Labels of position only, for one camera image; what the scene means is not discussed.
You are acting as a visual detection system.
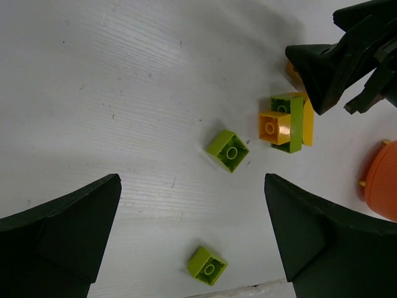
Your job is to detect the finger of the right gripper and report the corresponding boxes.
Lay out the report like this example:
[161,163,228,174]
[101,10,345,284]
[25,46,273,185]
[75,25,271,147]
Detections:
[333,0,396,31]

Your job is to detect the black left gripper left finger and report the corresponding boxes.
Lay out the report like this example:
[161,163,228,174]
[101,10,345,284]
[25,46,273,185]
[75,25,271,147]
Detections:
[1,174,122,297]

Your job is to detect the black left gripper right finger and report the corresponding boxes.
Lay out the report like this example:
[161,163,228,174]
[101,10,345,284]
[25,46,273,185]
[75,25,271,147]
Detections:
[264,173,396,297]

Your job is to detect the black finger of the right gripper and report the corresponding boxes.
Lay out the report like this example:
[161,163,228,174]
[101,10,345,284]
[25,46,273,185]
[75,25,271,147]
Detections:
[285,16,396,115]

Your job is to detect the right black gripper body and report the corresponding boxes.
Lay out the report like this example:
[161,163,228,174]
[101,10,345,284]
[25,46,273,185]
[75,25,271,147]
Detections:
[344,40,396,114]

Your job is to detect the lime green square lego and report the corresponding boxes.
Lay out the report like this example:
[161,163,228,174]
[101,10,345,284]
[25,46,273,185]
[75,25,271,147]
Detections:
[206,130,249,173]

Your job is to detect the brown upside-down lego plate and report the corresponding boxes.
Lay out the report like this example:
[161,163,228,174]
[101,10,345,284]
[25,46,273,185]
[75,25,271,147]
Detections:
[285,61,305,90]

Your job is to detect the lime green long lego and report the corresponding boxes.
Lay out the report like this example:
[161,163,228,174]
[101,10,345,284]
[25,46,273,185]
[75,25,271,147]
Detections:
[270,93,305,154]

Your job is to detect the yellow curved lego piece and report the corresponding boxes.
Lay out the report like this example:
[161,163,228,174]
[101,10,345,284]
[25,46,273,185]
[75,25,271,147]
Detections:
[292,92,314,146]

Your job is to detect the yellow square lego brick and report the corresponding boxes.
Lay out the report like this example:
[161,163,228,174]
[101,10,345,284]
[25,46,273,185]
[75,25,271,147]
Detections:
[258,111,291,145]

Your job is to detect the orange round divided container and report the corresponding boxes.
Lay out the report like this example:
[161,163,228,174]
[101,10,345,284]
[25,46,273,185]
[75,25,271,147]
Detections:
[359,140,396,222]

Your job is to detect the lime green lego near front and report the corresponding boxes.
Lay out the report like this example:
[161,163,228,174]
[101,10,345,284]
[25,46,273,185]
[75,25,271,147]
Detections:
[187,245,228,286]

